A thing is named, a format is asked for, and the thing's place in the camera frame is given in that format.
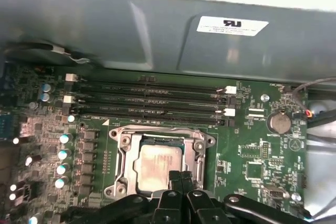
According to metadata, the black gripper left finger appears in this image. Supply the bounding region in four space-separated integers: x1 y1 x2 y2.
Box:
62 170 184 224

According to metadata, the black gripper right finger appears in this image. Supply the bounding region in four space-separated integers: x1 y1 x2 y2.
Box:
181 171 313 224

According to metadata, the silver-topped CPU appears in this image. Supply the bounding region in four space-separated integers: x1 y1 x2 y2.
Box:
133 134 186 192

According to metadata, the metal socket cover frame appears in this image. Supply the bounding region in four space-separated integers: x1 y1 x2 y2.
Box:
119 132 207 196

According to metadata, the wire locking lever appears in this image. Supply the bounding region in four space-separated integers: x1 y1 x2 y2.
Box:
117 126 196 137

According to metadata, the CPU socket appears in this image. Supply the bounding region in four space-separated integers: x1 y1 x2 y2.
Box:
104 125 217 201

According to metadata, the black RAM slot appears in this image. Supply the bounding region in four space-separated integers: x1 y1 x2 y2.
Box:
64 73 238 95
62 105 237 128
62 94 237 117
64 83 237 105

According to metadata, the green motherboard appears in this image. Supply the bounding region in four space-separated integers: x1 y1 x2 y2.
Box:
0 62 309 224

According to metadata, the round coin battery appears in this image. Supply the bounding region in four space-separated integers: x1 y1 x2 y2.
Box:
267 111 292 134

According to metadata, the white printed sticker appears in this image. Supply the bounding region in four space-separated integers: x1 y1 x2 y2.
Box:
196 15 270 37

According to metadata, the open PC case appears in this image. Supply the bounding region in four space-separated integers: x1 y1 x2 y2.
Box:
0 0 336 224

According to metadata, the thin wire with black plug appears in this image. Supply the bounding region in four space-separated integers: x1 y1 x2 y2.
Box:
290 77 336 121

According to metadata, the black cable with white label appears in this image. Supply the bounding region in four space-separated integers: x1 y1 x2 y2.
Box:
4 40 91 65

